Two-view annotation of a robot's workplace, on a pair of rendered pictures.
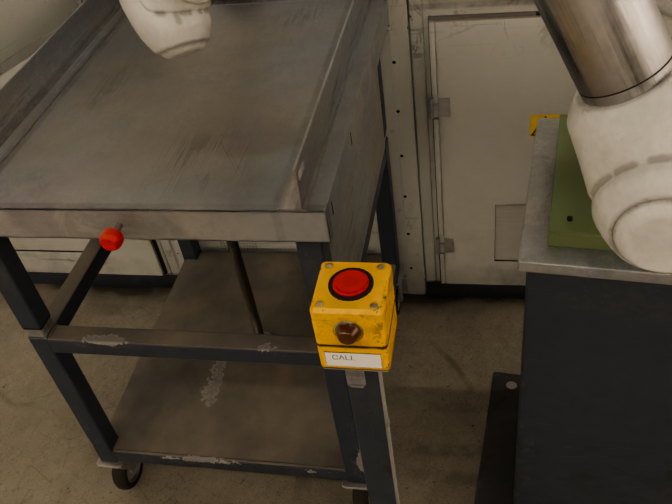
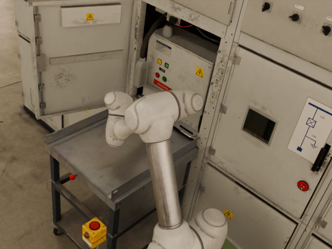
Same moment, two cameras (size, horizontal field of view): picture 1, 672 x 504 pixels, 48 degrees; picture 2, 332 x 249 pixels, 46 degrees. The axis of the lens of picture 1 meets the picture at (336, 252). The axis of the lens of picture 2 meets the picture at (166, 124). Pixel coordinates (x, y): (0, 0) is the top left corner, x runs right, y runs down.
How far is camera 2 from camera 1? 116 cm
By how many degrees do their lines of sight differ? 17
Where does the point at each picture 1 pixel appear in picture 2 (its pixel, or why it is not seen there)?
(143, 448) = (63, 227)
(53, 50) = (103, 113)
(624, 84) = (161, 224)
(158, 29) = (108, 139)
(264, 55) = not seen: hidden behind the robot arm
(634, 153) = (156, 239)
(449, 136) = (201, 197)
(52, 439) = (49, 206)
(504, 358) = not seen: outside the picture
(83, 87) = (102, 128)
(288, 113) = (136, 171)
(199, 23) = (118, 143)
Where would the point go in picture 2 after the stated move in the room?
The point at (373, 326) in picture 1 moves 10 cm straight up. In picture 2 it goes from (91, 237) to (92, 223)
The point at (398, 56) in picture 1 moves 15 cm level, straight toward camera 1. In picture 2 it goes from (196, 166) to (184, 179)
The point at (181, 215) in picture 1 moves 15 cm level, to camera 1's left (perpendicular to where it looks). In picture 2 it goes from (88, 182) to (65, 171)
